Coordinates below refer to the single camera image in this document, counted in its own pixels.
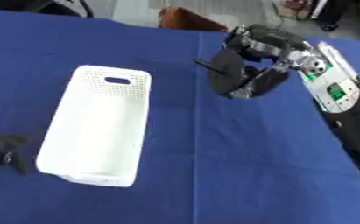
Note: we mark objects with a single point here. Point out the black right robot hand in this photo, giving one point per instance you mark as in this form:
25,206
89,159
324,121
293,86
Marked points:
269,38

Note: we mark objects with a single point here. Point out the dark grey object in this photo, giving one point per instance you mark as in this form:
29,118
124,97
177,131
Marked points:
228,73

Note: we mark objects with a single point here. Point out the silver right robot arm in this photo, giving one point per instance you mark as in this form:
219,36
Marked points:
341,96

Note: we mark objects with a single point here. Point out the brown chair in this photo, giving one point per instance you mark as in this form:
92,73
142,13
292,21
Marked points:
187,19

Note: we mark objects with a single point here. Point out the black tripod leg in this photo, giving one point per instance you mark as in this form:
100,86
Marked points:
332,14

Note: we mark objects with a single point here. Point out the white perforated plastic basket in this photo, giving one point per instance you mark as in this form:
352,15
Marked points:
96,131

